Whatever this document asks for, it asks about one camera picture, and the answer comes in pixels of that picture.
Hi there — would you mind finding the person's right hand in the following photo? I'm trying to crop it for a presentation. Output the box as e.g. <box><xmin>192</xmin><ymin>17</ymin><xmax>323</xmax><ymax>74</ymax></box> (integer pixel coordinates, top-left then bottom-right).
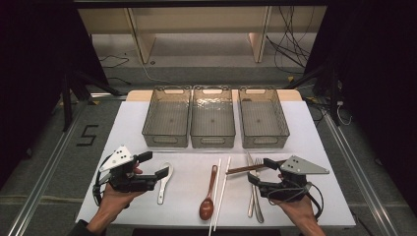
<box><xmin>269</xmin><ymin>173</ymin><xmax>319</xmax><ymax>228</ymax></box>

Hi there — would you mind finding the tangle of black cables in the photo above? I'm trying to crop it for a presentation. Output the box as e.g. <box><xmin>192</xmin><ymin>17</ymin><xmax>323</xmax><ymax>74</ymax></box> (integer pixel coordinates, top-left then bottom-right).
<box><xmin>265</xmin><ymin>6</ymin><xmax>318</xmax><ymax>75</ymax></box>

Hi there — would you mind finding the aluminium floor rail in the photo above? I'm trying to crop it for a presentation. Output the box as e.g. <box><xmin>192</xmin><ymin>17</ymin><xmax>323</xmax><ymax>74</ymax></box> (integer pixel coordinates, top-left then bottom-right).
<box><xmin>6</xmin><ymin>92</ymin><xmax>127</xmax><ymax>236</ymax></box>
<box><xmin>323</xmin><ymin>111</ymin><xmax>399</xmax><ymax>236</ymax></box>

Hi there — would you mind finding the black curtain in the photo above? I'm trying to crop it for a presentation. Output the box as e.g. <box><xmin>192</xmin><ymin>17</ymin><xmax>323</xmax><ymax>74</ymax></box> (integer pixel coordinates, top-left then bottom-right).
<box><xmin>303</xmin><ymin>0</ymin><xmax>417</xmax><ymax>210</ymax></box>
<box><xmin>0</xmin><ymin>0</ymin><xmax>109</xmax><ymax>191</ymax></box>

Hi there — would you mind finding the black metal stand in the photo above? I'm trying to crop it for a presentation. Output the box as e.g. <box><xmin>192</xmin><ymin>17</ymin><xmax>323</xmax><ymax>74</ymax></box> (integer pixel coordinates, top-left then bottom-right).
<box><xmin>60</xmin><ymin>70</ymin><xmax>124</xmax><ymax>132</ymax></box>
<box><xmin>284</xmin><ymin>62</ymin><xmax>342</xmax><ymax>127</ymax></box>

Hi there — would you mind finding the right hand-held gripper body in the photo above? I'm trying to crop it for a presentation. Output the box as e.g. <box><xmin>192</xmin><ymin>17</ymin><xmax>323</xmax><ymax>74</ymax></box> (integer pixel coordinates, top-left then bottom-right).
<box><xmin>257</xmin><ymin>155</ymin><xmax>330</xmax><ymax>202</ymax></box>

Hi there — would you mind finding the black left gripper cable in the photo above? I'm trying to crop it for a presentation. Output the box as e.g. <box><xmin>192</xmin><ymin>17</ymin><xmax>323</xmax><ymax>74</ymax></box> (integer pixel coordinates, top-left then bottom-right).
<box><xmin>92</xmin><ymin>155</ymin><xmax>114</xmax><ymax>207</ymax></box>

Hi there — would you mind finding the brown wooden chopstick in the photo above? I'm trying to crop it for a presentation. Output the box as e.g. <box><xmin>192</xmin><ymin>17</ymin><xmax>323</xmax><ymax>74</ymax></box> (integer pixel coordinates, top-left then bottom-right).
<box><xmin>225</xmin><ymin>166</ymin><xmax>268</xmax><ymax>176</ymax></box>
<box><xmin>225</xmin><ymin>159</ymin><xmax>287</xmax><ymax>174</ymax></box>

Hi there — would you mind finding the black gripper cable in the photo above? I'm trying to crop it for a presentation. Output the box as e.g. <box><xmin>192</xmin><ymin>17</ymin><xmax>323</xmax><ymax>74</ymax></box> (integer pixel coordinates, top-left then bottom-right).
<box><xmin>267</xmin><ymin>181</ymin><xmax>326</xmax><ymax>220</ymax></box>
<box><xmin>92</xmin><ymin>155</ymin><xmax>114</xmax><ymax>207</ymax></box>

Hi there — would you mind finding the metal fork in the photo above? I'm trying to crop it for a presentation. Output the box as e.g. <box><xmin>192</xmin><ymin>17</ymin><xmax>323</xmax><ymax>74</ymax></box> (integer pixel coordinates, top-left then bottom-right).
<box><xmin>247</xmin><ymin>157</ymin><xmax>265</xmax><ymax>219</ymax></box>

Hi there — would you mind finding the light wooden desk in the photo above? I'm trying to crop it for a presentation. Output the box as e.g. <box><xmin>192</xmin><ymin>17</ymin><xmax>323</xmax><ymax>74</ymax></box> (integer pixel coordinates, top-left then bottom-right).
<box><xmin>78</xmin><ymin>6</ymin><xmax>328</xmax><ymax>65</ymax></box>

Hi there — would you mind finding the white chopstick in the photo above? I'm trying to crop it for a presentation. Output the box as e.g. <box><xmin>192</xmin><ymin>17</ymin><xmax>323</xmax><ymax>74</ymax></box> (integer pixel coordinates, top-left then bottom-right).
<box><xmin>212</xmin><ymin>155</ymin><xmax>232</xmax><ymax>232</ymax></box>
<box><xmin>208</xmin><ymin>157</ymin><xmax>222</xmax><ymax>236</ymax></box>

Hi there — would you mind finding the white floor cable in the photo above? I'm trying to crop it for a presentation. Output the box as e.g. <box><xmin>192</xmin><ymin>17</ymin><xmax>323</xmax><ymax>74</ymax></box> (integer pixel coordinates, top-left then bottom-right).
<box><xmin>124</xmin><ymin>52</ymin><xmax>185</xmax><ymax>89</ymax></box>

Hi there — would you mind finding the black crossbar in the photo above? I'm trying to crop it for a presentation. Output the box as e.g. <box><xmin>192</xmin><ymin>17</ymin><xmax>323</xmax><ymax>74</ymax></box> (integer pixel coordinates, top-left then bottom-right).
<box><xmin>72</xmin><ymin>0</ymin><xmax>328</xmax><ymax>9</ymax></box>

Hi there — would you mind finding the brown wooden spoon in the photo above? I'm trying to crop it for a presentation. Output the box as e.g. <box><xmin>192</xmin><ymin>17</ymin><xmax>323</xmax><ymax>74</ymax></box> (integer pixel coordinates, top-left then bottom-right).
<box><xmin>199</xmin><ymin>164</ymin><xmax>219</xmax><ymax>221</ymax></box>

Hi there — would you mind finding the short white cable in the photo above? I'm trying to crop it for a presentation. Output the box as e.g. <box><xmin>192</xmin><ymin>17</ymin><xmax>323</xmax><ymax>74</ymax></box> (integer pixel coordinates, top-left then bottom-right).
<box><xmin>336</xmin><ymin>102</ymin><xmax>353</xmax><ymax>127</ymax></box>

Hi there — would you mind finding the white table cover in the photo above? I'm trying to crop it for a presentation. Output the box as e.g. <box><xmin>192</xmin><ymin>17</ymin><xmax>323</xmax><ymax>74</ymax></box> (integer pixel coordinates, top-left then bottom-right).
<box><xmin>76</xmin><ymin>99</ymin><xmax>357</xmax><ymax>229</ymax></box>

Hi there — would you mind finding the person's left hand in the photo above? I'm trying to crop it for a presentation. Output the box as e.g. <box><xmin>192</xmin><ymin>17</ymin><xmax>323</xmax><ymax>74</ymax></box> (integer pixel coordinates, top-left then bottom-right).
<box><xmin>96</xmin><ymin>165</ymin><xmax>146</xmax><ymax>221</ymax></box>

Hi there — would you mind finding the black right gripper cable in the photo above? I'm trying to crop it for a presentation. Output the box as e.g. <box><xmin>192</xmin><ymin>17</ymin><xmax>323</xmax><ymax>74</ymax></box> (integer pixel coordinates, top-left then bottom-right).
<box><xmin>267</xmin><ymin>181</ymin><xmax>326</xmax><ymax>220</ymax></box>

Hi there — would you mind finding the metal table knife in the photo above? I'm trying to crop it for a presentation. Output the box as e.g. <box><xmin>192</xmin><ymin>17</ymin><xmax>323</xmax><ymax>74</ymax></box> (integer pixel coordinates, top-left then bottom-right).
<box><xmin>245</xmin><ymin>150</ymin><xmax>266</xmax><ymax>224</ymax></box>

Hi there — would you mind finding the black floor cable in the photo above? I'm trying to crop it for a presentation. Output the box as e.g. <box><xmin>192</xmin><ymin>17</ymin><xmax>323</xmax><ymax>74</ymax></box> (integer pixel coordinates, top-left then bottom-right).
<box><xmin>98</xmin><ymin>53</ymin><xmax>132</xmax><ymax>87</ymax></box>

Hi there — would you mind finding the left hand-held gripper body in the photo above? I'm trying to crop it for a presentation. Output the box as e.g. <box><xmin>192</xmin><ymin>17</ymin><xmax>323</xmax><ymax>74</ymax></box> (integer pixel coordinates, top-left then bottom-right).
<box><xmin>98</xmin><ymin>146</ymin><xmax>158</xmax><ymax>194</ymax></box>

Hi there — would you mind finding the white ceramic spoon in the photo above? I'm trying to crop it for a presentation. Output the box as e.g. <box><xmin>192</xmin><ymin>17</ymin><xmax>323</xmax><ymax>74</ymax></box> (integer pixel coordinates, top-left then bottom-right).
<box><xmin>156</xmin><ymin>161</ymin><xmax>175</xmax><ymax>206</ymax></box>

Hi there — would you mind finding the smoky transparent plastic bin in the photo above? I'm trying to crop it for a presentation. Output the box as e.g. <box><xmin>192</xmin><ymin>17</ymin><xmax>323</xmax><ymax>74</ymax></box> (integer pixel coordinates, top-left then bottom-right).
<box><xmin>237</xmin><ymin>86</ymin><xmax>291</xmax><ymax>149</ymax></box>
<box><xmin>141</xmin><ymin>85</ymin><xmax>193</xmax><ymax>148</ymax></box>
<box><xmin>190</xmin><ymin>84</ymin><xmax>237</xmax><ymax>149</ymax></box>

